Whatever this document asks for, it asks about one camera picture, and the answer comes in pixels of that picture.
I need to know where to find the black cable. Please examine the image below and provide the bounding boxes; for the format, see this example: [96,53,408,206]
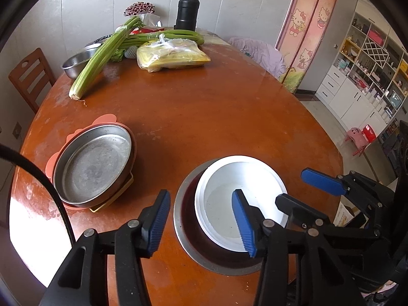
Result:
[0,143,77,249]

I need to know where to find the black thermos bottle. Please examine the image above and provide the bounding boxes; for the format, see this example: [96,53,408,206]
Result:
[174,0,201,32]

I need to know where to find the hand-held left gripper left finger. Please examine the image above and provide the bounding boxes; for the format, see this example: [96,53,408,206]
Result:
[38,189,172,306]

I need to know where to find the white shelf cabinet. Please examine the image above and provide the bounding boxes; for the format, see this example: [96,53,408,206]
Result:
[315,0,408,141]

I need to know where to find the red packet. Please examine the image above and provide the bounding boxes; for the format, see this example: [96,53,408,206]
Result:
[131,27,163,35]

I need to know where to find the steel pan plate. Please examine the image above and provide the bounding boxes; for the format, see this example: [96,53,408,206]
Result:
[53,124,133,205]

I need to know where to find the plastic bag of yellow food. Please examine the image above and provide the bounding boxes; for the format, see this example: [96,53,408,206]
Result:
[136,33,211,73]

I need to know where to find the long celery bunch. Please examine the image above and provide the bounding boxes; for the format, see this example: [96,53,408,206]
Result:
[69,16,144,100]

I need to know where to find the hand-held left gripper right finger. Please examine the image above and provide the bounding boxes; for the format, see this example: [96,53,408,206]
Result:
[231,189,364,306]

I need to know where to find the paper booklet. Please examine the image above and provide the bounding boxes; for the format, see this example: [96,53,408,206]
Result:
[333,202,359,227]

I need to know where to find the small steel bowl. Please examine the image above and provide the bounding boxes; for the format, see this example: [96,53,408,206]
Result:
[60,47,99,80]

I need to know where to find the large steel bowl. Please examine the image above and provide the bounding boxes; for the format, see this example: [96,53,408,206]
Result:
[173,159,289,276]

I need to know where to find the red paper bowl large lettering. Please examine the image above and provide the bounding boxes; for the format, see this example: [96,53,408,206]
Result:
[194,156,288,251]

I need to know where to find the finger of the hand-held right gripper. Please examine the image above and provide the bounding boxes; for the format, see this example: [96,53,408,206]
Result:
[275,194,382,238]
[301,167,396,211]

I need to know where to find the pink plastic stool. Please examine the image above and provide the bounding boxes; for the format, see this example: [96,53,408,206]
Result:
[345,127,370,150]

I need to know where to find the purple cloth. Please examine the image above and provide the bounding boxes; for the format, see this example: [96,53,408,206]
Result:
[228,37,287,78]

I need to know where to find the brown slatted wooden chair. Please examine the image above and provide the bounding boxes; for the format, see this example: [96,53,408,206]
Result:
[8,48,56,113]

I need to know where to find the orange bear-shaped plate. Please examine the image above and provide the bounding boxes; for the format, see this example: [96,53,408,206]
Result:
[45,113,137,209]

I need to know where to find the pink cartoon wardrobe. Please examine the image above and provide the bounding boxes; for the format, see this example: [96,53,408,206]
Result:
[276,0,338,94]

